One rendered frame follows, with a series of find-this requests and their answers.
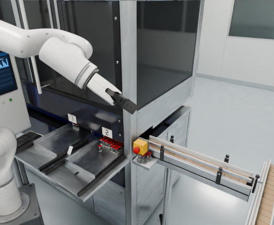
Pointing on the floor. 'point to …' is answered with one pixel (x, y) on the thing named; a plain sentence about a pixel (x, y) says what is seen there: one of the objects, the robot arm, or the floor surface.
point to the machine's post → (130, 171)
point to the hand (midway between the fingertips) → (131, 108)
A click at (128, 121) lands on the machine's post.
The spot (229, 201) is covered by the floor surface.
